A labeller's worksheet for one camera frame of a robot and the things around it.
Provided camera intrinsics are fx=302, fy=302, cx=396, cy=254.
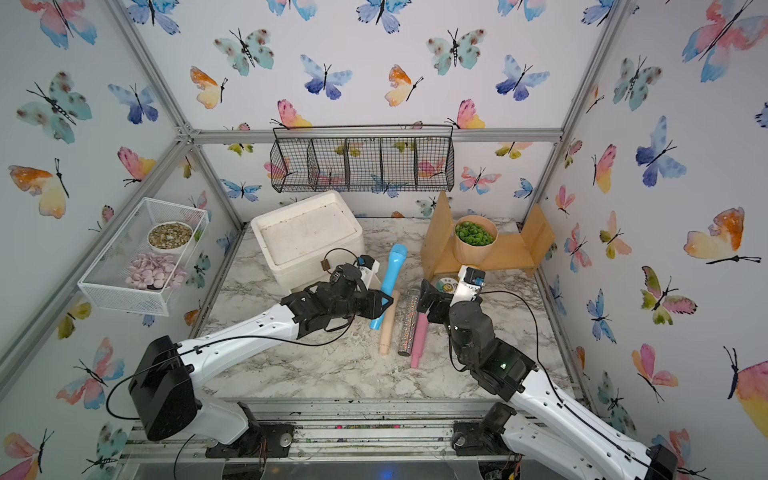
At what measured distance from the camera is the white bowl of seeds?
710 mm

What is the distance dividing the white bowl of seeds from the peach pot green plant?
2.35ft

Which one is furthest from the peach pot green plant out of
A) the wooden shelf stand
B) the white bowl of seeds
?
the white bowl of seeds

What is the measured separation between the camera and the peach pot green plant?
92 cm
